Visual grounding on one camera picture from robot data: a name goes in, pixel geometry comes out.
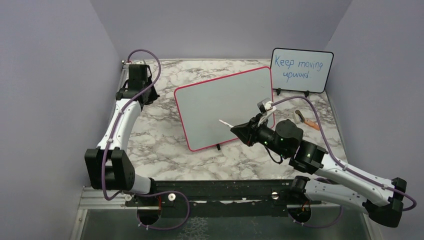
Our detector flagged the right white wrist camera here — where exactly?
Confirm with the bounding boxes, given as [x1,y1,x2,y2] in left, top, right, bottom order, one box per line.
[257,98,277,126]

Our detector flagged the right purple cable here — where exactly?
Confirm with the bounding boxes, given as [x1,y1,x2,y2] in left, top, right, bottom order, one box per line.
[269,96,417,229]

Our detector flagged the red framed whiteboard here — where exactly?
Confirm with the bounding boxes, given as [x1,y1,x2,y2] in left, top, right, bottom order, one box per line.
[173,66,274,152]

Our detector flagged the black framed whiteboard with writing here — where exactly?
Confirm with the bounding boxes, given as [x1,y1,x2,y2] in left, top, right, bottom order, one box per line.
[270,47,334,94]

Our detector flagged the red white marker pen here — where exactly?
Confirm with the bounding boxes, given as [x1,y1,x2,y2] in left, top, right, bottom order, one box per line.
[218,119,234,128]

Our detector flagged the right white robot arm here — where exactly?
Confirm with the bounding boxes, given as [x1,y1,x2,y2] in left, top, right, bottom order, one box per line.
[230,115,407,228]

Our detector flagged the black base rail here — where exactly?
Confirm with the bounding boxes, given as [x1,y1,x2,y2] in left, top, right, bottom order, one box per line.
[125,179,308,218]

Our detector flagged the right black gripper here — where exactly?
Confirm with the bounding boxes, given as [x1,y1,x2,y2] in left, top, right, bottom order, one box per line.
[231,112,289,158]

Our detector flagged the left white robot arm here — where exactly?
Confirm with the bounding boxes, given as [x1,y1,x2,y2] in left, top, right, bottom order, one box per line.
[84,64,159,206]

